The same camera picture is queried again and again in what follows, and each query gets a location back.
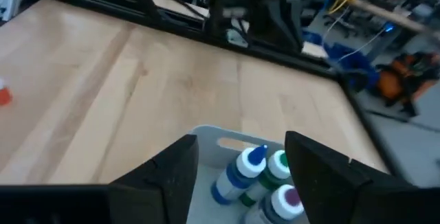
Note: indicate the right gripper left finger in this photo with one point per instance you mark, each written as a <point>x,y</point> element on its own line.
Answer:
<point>154,189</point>

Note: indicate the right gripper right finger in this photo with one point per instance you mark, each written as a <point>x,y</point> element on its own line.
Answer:
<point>337,189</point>

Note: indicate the large purple-cap food coloring bottle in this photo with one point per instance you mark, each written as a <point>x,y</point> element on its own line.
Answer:
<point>285,201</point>

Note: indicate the large green-cap food coloring bottle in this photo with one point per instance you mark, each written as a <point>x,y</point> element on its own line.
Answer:
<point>276,165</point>

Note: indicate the large blue-cap food coloring bottle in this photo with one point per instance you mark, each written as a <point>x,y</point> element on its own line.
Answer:
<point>245,165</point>

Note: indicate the small orange dropper bottle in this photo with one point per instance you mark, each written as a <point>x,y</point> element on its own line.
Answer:
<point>5,97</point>

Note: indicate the white plastic bin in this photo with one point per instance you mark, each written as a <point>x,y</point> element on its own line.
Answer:
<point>209,148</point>

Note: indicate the orange and black equipment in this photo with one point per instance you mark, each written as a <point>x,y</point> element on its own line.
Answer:
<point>390,83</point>

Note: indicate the blue storage bin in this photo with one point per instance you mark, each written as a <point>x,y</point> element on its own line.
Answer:
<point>350,62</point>

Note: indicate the wooden workbench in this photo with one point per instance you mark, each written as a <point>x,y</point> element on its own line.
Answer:
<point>378,11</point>

